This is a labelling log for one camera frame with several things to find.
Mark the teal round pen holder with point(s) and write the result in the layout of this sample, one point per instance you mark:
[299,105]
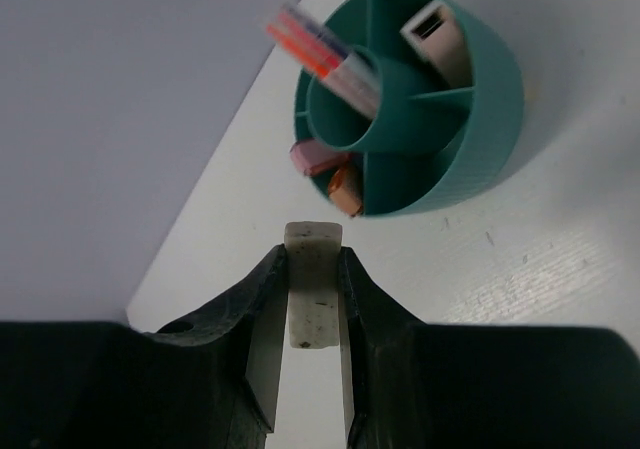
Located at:
[429,146]

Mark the orange highlighter pen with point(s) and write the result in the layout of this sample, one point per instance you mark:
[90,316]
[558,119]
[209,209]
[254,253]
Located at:
[306,44]

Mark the pink mini stapler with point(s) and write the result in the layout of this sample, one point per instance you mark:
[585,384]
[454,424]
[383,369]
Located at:
[437,38]

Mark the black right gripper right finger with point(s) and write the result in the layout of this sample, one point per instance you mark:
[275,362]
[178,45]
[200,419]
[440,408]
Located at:
[412,384]

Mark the grey white eraser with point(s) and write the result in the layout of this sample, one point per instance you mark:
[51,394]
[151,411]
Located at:
[312,250]

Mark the orange correction tape dispenser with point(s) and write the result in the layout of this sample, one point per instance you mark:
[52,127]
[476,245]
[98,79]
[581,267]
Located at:
[345,192]

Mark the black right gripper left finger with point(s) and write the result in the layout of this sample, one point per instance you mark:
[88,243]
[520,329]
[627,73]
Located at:
[209,379]

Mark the red highlighter pen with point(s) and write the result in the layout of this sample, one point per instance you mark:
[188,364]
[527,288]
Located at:
[320,44]

